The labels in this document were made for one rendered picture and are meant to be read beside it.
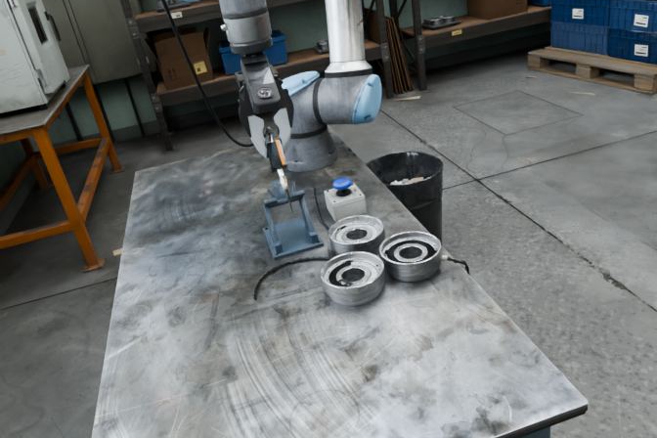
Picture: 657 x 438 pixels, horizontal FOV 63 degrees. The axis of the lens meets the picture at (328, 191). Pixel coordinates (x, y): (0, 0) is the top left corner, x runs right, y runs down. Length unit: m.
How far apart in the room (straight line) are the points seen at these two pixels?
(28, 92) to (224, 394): 2.36
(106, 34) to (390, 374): 4.09
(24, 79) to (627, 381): 2.74
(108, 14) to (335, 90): 3.42
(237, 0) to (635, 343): 1.65
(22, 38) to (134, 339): 2.18
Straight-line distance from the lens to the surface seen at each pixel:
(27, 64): 2.96
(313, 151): 1.39
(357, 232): 1.04
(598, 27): 4.82
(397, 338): 0.82
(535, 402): 0.74
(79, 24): 4.62
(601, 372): 1.95
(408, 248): 0.97
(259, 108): 0.88
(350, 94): 1.30
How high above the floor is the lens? 1.35
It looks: 25 degrees down
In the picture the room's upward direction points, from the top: 10 degrees counter-clockwise
